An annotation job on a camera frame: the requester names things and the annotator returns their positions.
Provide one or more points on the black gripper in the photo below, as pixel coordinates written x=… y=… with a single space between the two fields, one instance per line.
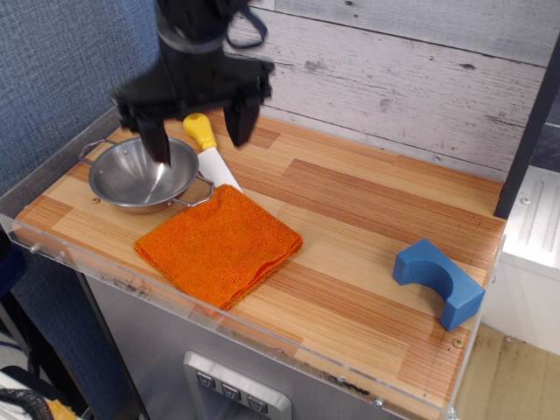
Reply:
x=181 y=83

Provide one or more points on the orange towel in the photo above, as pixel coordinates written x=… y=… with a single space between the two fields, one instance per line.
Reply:
x=220 y=250

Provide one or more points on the blue arch wooden block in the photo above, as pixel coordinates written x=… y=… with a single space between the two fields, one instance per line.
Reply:
x=424 y=264

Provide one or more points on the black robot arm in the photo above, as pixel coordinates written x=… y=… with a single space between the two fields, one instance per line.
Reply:
x=200 y=26

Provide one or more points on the stainless steel colander bowl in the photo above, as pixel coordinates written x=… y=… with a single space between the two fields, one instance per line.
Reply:
x=125 y=176

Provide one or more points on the stainless steel cabinet front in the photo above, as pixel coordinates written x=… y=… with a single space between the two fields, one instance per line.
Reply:
x=152 y=335

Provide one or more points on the silver button control panel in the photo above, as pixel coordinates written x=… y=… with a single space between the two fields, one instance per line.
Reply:
x=221 y=392

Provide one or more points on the yellow object bottom left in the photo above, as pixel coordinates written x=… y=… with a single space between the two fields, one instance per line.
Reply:
x=59 y=411

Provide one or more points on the clear acrylic edge guard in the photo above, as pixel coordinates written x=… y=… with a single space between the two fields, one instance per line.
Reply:
x=351 y=320

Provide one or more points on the white ribbed appliance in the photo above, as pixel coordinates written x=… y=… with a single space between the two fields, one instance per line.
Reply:
x=522 y=300

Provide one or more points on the yellow handled toy knife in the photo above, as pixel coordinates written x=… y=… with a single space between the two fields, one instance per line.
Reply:
x=212 y=166

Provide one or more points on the dark right vertical post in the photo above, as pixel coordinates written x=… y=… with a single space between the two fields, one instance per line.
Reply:
x=537 y=118

